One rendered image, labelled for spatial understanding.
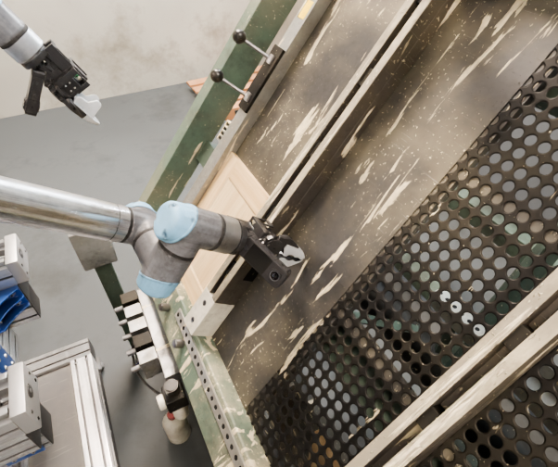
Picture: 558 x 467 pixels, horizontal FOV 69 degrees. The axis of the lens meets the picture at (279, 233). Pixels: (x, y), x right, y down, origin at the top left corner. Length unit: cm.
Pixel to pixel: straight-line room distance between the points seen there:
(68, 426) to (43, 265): 123
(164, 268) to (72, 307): 185
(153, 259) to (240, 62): 85
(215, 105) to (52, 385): 137
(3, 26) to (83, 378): 141
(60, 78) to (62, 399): 135
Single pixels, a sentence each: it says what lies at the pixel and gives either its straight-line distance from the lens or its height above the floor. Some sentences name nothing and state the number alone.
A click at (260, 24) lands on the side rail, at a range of 145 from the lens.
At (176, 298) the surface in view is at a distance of 128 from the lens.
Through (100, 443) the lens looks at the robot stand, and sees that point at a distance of 190.
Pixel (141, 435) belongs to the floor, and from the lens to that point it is 209.
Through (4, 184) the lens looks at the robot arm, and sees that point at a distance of 78.
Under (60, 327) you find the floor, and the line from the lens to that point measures 254.
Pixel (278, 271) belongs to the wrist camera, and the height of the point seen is 128.
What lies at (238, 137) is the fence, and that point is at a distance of 126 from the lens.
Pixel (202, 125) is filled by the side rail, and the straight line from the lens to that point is 148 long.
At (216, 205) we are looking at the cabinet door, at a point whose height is 109.
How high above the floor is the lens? 189
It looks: 44 degrees down
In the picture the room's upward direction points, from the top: straight up
